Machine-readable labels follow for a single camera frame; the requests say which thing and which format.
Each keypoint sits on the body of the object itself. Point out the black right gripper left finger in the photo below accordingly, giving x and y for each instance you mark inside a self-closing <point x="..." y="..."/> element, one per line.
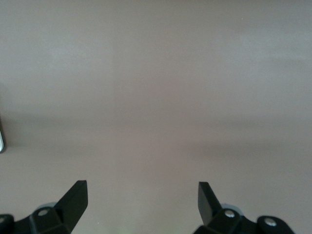
<point x="70" y="207"/>

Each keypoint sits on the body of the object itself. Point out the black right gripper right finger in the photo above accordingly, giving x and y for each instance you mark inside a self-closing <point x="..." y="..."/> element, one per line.
<point x="207" y="207"/>

